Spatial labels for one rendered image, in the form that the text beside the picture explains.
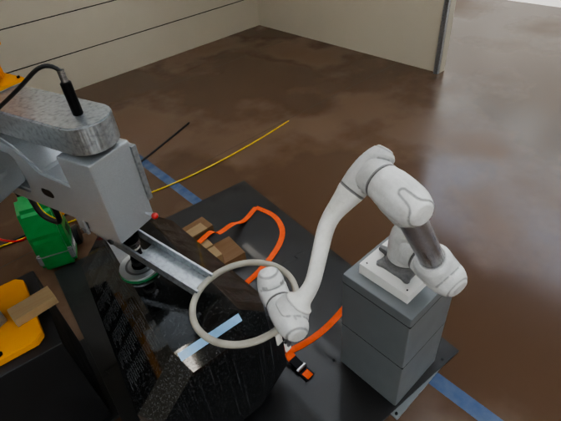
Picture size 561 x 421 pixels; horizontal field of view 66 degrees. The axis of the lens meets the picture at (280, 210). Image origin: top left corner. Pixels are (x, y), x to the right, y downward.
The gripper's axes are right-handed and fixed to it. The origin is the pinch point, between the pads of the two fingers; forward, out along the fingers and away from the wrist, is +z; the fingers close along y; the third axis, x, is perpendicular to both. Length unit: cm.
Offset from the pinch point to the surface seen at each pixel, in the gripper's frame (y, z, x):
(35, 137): 94, -84, 30
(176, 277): 53, -16, 13
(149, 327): 54, 1, 33
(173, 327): 43, -1, 26
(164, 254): 70, -17, 8
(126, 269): 88, -7, 22
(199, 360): 25.8, 6.3, 27.0
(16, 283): 134, -4, 65
